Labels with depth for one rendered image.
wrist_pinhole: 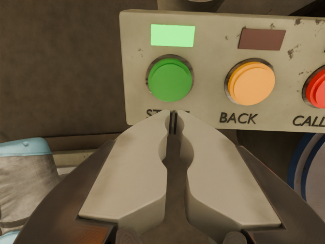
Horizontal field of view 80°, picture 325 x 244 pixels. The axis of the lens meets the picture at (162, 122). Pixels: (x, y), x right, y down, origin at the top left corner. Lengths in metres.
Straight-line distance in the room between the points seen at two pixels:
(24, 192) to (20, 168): 0.06
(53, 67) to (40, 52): 0.07
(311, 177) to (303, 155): 0.05
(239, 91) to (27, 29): 0.87
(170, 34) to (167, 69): 0.03
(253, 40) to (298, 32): 0.04
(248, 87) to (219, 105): 0.03
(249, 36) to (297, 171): 0.36
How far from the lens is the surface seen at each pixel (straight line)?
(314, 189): 0.51
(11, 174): 0.55
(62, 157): 0.81
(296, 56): 0.22
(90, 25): 0.86
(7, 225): 0.62
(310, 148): 0.49
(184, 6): 0.32
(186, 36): 0.18
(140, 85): 0.19
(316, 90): 0.23
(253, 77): 0.19
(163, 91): 0.18
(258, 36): 0.19
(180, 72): 0.18
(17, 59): 0.98
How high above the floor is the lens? 0.79
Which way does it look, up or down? 79 degrees down
